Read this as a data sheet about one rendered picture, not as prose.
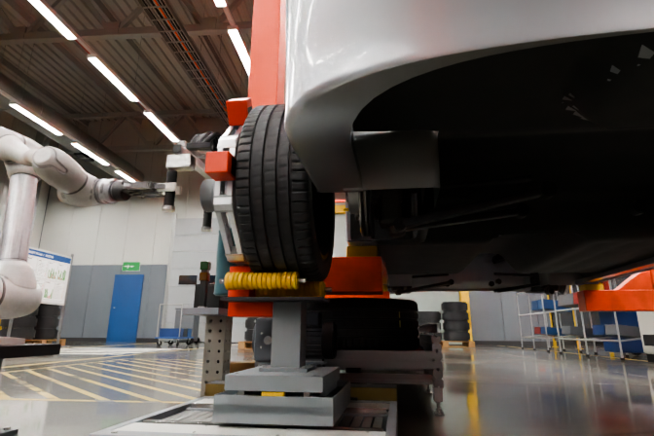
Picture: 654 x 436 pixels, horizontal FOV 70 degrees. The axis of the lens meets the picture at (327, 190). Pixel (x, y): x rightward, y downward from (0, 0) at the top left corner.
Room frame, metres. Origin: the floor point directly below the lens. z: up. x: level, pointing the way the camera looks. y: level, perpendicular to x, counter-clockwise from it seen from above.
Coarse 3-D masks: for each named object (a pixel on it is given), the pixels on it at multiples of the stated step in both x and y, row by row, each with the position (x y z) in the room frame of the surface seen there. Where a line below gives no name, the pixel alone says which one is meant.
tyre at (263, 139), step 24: (264, 120) 1.40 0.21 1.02; (240, 144) 1.38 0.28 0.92; (264, 144) 1.37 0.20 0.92; (288, 144) 1.35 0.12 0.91; (240, 168) 1.37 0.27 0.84; (264, 168) 1.36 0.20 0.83; (288, 168) 1.35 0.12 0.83; (240, 192) 1.38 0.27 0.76; (264, 192) 1.37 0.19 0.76; (288, 192) 1.36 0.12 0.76; (240, 216) 1.41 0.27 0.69; (264, 216) 1.40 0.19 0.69; (288, 216) 1.39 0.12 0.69; (312, 216) 1.44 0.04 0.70; (264, 240) 1.45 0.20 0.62; (288, 240) 1.44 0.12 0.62; (312, 240) 1.45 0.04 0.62; (264, 264) 1.53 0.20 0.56; (288, 264) 1.53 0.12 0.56; (312, 264) 1.51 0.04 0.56
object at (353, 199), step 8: (352, 192) 1.62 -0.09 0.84; (360, 192) 1.54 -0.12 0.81; (352, 200) 1.63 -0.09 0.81; (360, 200) 1.55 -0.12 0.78; (352, 208) 1.66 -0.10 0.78; (360, 208) 1.56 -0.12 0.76; (368, 208) 1.65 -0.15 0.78; (360, 216) 1.58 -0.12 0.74; (368, 216) 1.64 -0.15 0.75; (360, 224) 1.61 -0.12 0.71; (368, 224) 1.63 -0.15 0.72; (368, 232) 1.65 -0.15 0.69
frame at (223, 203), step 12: (228, 132) 1.48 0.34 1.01; (228, 144) 1.44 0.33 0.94; (216, 192) 1.44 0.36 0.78; (228, 192) 1.43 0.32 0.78; (216, 204) 1.44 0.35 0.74; (228, 204) 1.44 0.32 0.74; (216, 216) 1.47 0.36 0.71; (228, 228) 1.54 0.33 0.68; (228, 240) 1.54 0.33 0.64; (240, 240) 1.54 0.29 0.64; (228, 252) 1.57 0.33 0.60; (240, 252) 1.56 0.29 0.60; (240, 264) 1.68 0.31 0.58
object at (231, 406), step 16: (336, 384) 1.93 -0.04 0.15; (224, 400) 1.50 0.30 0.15; (240, 400) 1.50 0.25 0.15; (256, 400) 1.49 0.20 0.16; (272, 400) 1.48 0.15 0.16; (288, 400) 1.47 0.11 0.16; (304, 400) 1.47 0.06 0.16; (320, 400) 1.46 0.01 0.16; (336, 400) 1.52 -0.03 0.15; (224, 416) 1.50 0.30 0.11; (240, 416) 1.49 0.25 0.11; (256, 416) 1.49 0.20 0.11; (272, 416) 1.48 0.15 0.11; (288, 416) 1.47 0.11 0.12; (304, 416) 1.47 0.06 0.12; (320, 416) 1.46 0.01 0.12; (336, 416) 1.52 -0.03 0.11
